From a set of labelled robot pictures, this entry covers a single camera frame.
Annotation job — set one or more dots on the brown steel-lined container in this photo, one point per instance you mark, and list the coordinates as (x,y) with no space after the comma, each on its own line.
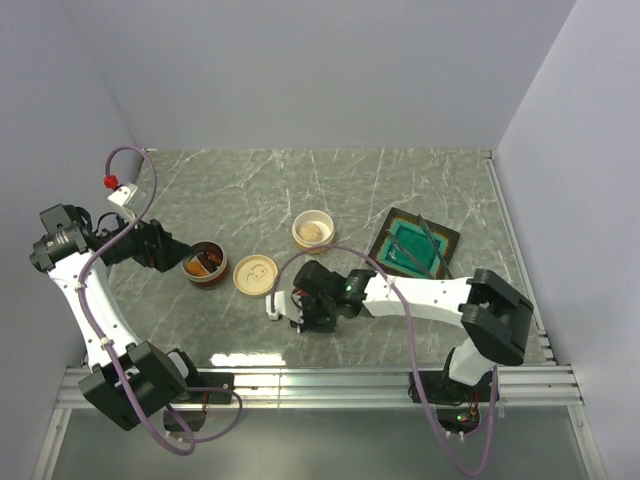
(211,279)

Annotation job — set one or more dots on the cream round lid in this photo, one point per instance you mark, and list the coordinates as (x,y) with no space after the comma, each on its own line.
(255,275)

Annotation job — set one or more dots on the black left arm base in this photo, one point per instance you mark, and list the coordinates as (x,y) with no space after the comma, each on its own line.
(218,392)

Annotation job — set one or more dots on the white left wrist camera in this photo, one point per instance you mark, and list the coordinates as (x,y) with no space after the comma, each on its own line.
(121,194)

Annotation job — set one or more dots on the teal square ceramic plate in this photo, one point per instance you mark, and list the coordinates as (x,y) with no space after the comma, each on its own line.
(400,245)

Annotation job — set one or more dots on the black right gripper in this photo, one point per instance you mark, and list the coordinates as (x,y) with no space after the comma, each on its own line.
(307,322)

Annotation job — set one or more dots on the cream round container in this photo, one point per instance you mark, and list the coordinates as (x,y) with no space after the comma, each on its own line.
(323,220)

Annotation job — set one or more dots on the red-brown sausage piece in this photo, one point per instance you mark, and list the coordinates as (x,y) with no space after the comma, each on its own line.
(216,256)

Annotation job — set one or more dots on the steel serving tongs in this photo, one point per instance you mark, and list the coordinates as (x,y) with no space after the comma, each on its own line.
(430,250)

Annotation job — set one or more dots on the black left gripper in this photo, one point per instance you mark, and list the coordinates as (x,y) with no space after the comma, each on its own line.
(155,247)

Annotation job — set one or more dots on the beige steamed bun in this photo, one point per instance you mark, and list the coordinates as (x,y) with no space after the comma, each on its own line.
(310,232)

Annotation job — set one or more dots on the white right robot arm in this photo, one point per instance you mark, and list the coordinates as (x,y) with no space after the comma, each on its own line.
(494,316)

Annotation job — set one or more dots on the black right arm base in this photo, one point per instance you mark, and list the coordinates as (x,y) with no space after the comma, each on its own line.
(440,390)

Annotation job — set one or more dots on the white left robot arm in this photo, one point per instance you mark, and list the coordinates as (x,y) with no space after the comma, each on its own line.
(123,367)

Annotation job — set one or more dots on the dark brown sausage piece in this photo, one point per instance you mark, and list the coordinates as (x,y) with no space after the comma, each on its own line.
(206,263)

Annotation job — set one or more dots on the orange fried chicken piece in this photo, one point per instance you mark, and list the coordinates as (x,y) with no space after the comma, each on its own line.
(194,268)

